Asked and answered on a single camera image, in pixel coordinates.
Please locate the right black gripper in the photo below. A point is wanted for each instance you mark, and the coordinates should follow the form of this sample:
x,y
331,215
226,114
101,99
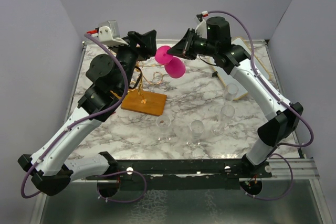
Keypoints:
x,y
184,47

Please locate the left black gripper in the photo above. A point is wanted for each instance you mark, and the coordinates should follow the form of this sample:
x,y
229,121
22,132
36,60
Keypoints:
x,y
146,42

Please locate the pink plastic wine glass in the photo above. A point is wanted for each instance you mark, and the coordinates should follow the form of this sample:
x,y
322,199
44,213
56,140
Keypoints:
x,y
172,64

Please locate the clear wine glass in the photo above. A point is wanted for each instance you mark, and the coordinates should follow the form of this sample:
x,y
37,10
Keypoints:
x,y
163,125
230,92
195,132

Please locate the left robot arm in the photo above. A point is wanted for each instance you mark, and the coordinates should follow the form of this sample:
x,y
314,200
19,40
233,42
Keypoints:
x,y
49,169

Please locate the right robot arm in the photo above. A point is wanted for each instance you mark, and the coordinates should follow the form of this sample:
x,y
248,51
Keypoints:
x,y
212,38

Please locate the clear flute glass right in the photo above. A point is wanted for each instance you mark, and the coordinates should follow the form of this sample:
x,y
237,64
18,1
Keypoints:
x,y
225,115

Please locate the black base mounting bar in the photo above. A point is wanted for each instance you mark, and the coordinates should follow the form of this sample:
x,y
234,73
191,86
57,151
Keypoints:
x,y
179,174

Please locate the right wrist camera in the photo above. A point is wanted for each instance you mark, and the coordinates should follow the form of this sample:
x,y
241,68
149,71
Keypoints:
x,y
202,20

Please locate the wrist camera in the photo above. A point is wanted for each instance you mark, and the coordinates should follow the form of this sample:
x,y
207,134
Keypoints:
x,y
108,34
202,20

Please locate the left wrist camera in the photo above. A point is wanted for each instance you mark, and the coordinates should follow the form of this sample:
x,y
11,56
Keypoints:
x,y
108,34

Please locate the gold wire glass rack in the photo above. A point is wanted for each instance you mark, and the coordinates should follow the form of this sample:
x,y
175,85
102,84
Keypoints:
x,y
142,101

